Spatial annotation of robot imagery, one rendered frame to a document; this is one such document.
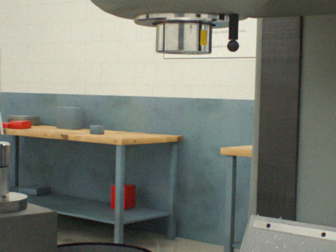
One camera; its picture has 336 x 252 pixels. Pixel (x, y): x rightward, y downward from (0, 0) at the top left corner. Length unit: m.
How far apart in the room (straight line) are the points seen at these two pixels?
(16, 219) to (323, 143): 0.41
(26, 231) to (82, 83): 5.95
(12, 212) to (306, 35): 0.44
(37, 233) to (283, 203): 0.34
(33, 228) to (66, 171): 6.09
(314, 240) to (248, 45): 4.66
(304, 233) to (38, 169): 6.37
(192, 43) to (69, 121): 5.83
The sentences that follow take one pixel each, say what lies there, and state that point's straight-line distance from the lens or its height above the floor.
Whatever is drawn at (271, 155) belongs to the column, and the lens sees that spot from 0.97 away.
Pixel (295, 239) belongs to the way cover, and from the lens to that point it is 0.95.
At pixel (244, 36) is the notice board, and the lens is 5.58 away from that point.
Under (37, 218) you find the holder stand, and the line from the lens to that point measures 0.82.
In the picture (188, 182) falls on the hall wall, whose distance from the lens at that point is 5.90.
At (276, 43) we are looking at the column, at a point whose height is 1.32.
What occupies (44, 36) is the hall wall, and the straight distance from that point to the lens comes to 7.18.
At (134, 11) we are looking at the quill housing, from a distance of 0.56.
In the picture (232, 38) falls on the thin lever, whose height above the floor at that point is 1.29.
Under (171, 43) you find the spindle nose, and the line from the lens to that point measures 0.57.
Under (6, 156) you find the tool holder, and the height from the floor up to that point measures 1.17.
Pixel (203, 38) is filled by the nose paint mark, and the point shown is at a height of 1.29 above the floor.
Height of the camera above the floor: 1.25
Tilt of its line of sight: 3 degrees down
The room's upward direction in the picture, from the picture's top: 1 degrees clockwise
